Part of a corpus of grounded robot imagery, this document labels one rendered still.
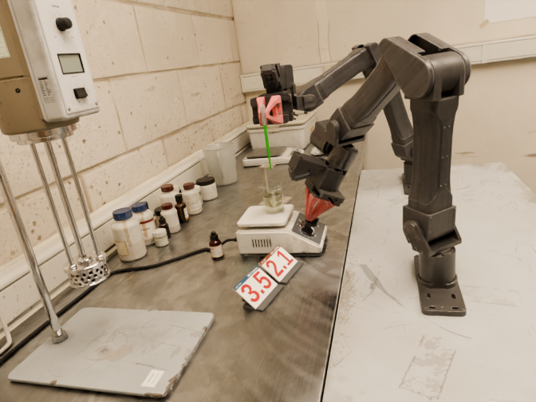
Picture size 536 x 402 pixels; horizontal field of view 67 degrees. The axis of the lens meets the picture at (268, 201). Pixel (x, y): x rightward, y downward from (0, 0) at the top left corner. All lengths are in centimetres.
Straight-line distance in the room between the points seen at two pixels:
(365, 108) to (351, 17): 153
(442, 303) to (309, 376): 27
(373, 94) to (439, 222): 26
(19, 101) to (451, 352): 69
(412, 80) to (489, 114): 173
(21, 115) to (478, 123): 214
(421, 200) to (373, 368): 29
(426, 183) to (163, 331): 53
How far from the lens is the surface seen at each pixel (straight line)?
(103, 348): 80
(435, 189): 74
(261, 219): 96
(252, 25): 242
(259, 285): 83
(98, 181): 124
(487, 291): 84
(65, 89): 61
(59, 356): 83
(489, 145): 244
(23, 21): 62
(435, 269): 79
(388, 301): 79
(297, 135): 201
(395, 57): 72
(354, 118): 85
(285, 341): 71
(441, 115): 71
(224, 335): 75
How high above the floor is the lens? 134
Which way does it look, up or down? 19 degrees down
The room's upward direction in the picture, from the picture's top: 8 degrees counter-clockwise
